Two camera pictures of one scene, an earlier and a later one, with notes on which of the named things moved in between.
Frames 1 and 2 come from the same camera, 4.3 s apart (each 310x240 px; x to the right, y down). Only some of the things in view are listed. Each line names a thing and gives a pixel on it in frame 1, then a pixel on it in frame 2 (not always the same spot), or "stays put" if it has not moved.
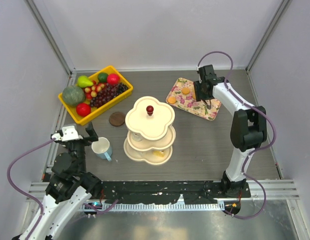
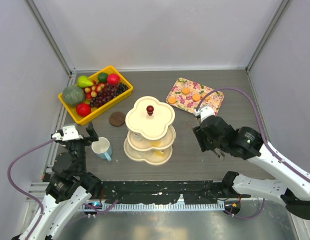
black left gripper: (93, 136) stays put
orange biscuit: (185, 90) stays put
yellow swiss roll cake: (159, 153) stays put
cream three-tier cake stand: (150, 131) stays put
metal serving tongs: (209, 106) to (221, 154)
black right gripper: (199, 95) to (201, 135)
